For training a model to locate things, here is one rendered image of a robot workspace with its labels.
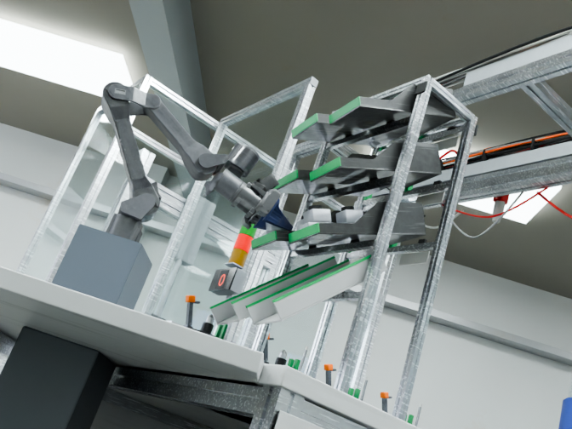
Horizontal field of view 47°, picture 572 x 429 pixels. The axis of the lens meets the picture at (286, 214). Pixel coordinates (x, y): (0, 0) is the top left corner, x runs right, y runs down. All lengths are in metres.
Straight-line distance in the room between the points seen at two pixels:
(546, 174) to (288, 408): 1.84
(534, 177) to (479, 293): 3.56
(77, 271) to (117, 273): 0.08
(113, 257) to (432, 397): 4.67
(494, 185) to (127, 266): 1.75
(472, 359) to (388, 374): 0.74
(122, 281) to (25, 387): 0.26
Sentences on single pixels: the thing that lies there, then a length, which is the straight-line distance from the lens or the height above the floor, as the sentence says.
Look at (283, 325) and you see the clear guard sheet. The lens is 3.32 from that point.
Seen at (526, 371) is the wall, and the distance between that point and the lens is 6.11.
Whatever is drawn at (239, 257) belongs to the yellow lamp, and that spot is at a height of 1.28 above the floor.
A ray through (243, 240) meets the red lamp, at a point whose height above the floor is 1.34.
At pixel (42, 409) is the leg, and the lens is 1.34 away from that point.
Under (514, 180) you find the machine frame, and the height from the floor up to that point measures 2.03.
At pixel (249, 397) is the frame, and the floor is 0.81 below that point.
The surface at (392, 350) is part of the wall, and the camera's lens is 5.83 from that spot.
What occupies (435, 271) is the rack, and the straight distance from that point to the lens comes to 1.51.
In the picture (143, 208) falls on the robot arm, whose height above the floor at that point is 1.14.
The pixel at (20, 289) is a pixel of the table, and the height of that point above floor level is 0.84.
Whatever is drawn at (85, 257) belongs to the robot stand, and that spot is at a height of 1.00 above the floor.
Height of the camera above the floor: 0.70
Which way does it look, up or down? 22 degrees up
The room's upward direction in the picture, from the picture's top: 19 degrees clockwise
